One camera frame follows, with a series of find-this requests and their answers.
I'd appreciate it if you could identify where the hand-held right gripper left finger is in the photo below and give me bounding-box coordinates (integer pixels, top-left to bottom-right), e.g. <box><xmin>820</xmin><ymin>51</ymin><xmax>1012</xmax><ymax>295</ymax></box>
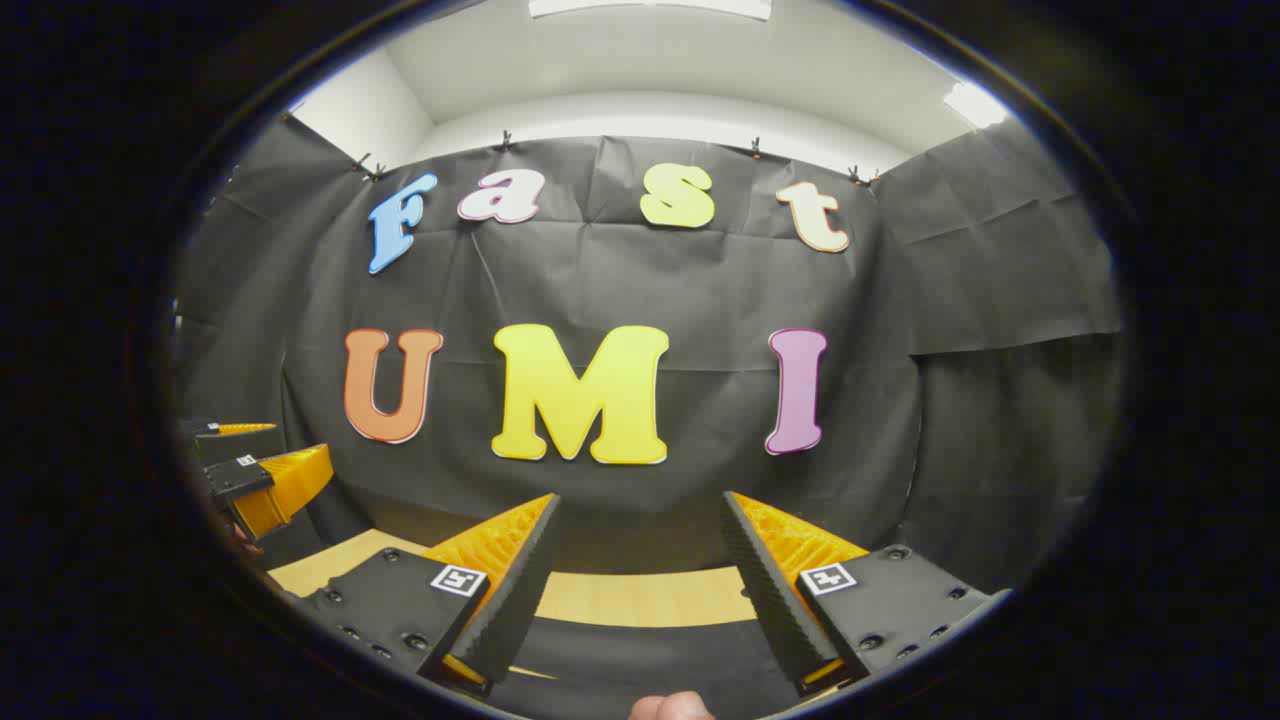
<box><xmin>298</xmin><ymin>492</ymin><xmax>563</xmax><ymax>696</ymax></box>

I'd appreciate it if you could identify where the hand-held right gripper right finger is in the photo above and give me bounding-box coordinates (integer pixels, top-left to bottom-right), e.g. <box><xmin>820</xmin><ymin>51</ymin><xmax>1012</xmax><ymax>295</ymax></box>
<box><xmin>720</xmin><ymin>490</ymin><xmax>1013</xmax><ymax>698</ymax></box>

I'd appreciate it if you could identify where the ceiling light panel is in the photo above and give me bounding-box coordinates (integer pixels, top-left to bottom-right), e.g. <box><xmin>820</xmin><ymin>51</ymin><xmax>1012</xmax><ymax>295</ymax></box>
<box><xmin>528</xmin><ymin>0</ymin><xmax>773</xmax><ymax>22</ymax></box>
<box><xmin>944</xmin><ymin>81</ymin><xmax>1010</xmax><ymax>130</ymax></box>

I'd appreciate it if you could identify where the black backdrop cloth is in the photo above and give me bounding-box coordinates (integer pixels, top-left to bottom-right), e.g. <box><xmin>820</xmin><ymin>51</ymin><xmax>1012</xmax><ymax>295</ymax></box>
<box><xmin>175</xmin><ymin>115</ymin><xmax>1126</xmax><ymax>601</ymax></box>

